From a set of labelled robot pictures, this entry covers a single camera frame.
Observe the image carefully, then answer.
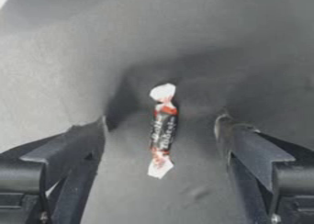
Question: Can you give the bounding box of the black white red candy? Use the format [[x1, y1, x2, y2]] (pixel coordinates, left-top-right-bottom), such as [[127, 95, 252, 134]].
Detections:
[[146, 83, 180, 180]]

